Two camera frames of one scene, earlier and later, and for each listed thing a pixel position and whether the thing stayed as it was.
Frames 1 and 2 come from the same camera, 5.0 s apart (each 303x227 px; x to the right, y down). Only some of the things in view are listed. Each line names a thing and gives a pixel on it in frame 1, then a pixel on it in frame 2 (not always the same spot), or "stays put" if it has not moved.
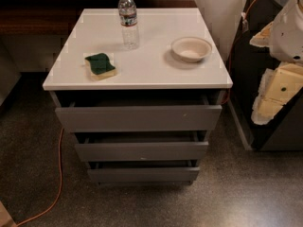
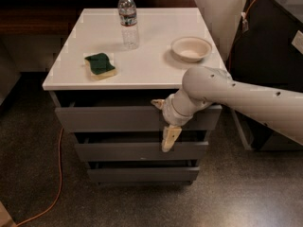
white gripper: [288, 32] -> [169, 113]
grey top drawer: [92, 112] stays put
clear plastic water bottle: [128, 11] stays put
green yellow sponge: [100, 66] stays put
